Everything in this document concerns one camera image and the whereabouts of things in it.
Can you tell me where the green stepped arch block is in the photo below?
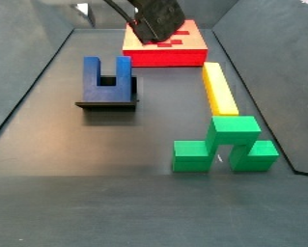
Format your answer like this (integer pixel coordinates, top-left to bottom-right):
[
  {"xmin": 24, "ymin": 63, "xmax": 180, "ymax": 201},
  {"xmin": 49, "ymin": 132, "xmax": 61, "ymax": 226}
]
[{"xmin": 172, "ymin": 116, "xmax": 278, "ymax": 173}]

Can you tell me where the red base fixture block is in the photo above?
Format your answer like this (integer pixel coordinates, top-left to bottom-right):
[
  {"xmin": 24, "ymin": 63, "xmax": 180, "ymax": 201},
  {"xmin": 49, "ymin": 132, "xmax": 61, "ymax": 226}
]
[{"xmin": 122, "ymin": 19, "xmax": 208, "ymax": 68}]

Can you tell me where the black camera cable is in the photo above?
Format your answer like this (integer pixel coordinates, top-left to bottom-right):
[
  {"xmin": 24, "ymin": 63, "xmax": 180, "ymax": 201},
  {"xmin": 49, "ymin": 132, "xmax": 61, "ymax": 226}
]
[{"xmin": 102, "ymin": 0, "xmax": 137, "ymax": 27}]

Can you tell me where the blue U-shaped block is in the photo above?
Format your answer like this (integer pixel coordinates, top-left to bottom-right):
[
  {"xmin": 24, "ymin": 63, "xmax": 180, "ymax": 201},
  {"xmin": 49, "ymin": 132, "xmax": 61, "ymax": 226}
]
[{"xmin": 82, "ymin": 56, "xmax": 132, "ymax": 102}]

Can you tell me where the yellow long bar block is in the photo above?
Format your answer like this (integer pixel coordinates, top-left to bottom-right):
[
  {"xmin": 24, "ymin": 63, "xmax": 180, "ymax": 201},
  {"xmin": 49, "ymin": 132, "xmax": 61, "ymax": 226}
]
[{"xmin": 202, "ymin": 62, "xmax": 238, "ymax": 116}]

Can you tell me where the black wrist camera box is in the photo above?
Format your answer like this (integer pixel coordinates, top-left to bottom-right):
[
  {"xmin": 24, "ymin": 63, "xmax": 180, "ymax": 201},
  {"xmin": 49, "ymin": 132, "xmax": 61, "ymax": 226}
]
[{"xmin": 128, "ymin": 0, "xmax": 185, "ymax": 44}]

